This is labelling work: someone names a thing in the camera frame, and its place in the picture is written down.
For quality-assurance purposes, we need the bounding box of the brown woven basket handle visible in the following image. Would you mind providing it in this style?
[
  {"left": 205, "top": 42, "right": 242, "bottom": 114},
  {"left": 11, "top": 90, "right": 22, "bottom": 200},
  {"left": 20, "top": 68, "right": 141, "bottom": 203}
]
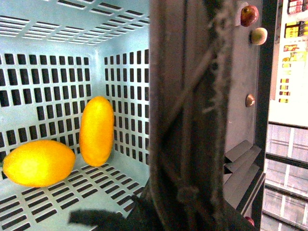
[{"left": 147, "top": 0, "right": 238, "bottom": 231}]

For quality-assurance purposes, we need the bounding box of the yellow mango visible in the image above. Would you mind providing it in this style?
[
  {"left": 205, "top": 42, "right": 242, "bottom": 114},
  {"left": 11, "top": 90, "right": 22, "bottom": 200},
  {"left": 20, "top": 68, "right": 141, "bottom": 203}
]
[{"left": 79, "top": 96, "right": 114, "bottom": 167}]

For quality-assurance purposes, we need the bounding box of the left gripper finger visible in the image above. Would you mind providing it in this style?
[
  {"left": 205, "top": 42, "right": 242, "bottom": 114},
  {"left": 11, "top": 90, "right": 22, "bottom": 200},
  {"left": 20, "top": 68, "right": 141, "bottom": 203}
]
[{"left": 68, "top": 210, "right": 134, "bottom": 231}]

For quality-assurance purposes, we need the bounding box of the light blue plastic basket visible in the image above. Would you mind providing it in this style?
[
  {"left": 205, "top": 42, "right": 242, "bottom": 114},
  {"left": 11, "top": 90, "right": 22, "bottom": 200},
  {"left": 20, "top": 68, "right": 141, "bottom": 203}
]
[{"left": 0, "top": 0, "right": 150, "bottom": 231}]

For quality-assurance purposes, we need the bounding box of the large yellow lemon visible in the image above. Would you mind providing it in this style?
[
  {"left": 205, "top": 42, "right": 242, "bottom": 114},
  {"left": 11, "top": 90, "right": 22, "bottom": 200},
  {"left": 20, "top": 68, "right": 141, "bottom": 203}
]
[{"left": 3, "top": 140, "right": 76, "bottom": 187}]

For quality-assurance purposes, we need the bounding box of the black fruit display stand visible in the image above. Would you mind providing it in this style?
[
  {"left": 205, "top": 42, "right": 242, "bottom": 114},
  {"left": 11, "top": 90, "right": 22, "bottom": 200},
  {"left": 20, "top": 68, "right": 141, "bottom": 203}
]
[{"left": 224, "top": 0, "right": 277, "bottom": 231}]

